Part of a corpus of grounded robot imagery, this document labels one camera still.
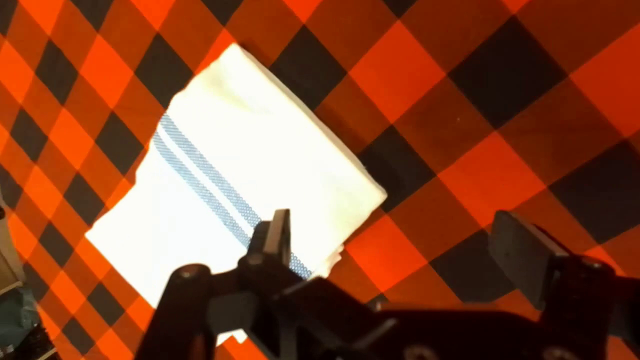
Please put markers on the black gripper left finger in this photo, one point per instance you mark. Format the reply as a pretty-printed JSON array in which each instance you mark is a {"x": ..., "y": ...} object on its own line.
[{"x": 276, "y": 233}]

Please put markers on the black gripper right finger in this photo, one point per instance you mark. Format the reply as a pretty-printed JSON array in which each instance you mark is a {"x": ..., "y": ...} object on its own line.
[{"x": 527, "y": 256}]

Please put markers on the white towel with blue stripes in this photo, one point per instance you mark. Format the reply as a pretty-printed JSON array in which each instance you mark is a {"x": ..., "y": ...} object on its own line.
[{"x": 253, "y": 153}]

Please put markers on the red black checkered tablecloth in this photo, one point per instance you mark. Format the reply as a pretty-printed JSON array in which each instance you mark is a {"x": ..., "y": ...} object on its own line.
[{"x": 481, "y": 112}]

